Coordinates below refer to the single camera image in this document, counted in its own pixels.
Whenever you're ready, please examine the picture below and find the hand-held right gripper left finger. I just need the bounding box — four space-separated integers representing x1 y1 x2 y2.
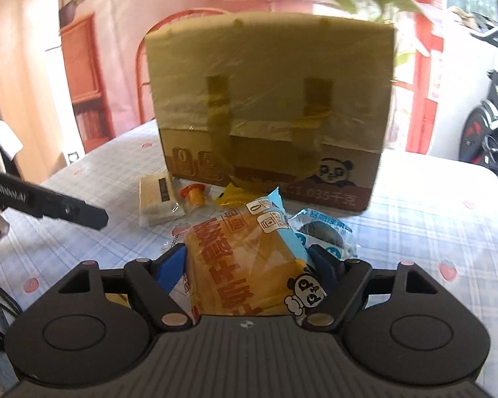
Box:
56 244 193 330

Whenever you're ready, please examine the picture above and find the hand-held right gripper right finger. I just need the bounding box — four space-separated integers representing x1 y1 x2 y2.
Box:
302 244 441 330

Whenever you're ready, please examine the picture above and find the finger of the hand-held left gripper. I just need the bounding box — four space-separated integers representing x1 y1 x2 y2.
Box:
33 184 109 230

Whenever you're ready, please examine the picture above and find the orange blue bread packet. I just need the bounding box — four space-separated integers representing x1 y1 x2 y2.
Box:
168 186 329 327

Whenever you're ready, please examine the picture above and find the orange yellow snack packet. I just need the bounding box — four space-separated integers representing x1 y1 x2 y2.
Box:
214 181 255 209

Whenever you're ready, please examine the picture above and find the taped cardboard box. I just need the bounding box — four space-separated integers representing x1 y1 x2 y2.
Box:
143 10 397 213

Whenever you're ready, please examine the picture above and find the blue dark cookie packet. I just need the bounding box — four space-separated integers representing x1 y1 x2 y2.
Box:
288 208 358 263

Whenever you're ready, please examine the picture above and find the white cloth on chair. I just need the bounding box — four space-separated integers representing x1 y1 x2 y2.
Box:
0 118 24 166

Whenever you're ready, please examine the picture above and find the white wafer packet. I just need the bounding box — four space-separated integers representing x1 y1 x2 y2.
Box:
138 174 187 229

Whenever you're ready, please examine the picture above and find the small red orange candy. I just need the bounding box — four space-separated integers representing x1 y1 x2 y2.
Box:
179 184 209 209

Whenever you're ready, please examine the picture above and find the plaid strawberry tablecloth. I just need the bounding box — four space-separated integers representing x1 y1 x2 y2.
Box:
0 120 498 365

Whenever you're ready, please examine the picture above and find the black exercise bike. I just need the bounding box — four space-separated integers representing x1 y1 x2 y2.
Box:
448 0 498 193

